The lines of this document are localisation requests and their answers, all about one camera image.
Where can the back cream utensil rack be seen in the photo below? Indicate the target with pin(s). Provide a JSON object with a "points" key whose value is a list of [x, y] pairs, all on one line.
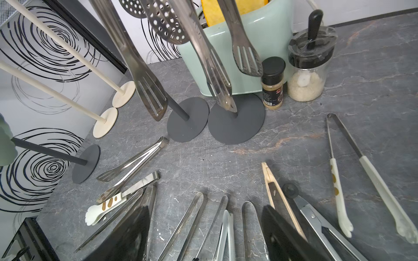
{"points": [[123, 94]]}

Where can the small brown spice jar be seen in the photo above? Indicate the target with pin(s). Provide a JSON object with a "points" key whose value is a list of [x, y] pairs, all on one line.
{"points": [[272, 82]]}

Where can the beige plastic tongs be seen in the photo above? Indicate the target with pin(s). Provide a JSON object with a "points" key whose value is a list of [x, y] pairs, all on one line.
{"points": [[277, 198]]}

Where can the mint green toaster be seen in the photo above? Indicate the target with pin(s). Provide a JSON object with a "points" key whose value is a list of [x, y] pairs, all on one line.
{"points": [[269, 30]]}

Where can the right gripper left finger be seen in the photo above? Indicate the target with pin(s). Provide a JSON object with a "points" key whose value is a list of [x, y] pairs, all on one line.
{"points": [[127, 242]]}

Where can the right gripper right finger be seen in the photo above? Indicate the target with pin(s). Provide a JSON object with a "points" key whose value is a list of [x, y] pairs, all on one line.
{"points": [[283, 242]]}

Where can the large steel tongs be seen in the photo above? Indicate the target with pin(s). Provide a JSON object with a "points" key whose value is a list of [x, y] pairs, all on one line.
{"points": [[135, 164]]}

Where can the front cream utensil rack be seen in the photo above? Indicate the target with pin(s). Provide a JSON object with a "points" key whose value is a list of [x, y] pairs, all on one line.
{"points": [[104, 123]]}

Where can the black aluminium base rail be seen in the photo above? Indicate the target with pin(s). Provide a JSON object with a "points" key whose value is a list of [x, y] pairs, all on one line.
{"points": [[29, 244]]}

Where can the glass sugar jar black lid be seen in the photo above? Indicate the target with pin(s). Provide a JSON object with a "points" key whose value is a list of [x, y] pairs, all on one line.
{"points": [[309, 53]]}

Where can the cream utensil rack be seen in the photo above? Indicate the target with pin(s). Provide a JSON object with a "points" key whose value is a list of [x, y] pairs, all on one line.
{"points": [[104, 123], [123, 94]]}

